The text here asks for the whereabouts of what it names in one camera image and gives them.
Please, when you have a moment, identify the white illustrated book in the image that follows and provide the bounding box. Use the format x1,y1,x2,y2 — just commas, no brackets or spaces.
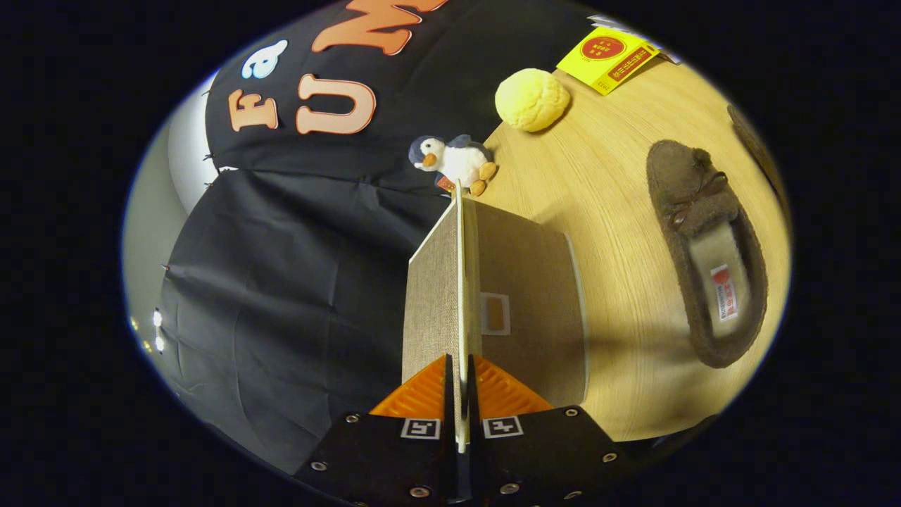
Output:
588,14,638,35

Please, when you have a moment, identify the beige fabric storage box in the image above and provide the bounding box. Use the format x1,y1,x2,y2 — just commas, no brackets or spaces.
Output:
465,199,591,411

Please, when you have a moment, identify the black backdrop cloth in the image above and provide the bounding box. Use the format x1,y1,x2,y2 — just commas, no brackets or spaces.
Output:
158,0,599,476

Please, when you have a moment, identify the yellow book with red circle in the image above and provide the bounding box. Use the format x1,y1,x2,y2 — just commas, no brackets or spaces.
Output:
556,27,662,96

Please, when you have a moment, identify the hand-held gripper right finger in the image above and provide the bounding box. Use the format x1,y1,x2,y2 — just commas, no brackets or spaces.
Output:
466,354,634,507

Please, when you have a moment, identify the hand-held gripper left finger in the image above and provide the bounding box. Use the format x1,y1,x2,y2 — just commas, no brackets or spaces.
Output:
292,354,458,507

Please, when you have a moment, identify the yellow round plush bun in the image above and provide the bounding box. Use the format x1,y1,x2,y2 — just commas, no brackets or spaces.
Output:
494,68,572,133

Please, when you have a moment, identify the blue white penguin plush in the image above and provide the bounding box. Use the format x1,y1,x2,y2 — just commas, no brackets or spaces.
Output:
408,134,499,196

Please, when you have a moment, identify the brown fuzzy shoe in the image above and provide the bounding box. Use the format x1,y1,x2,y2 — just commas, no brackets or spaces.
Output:
726,104,790,226
646,139,769,369

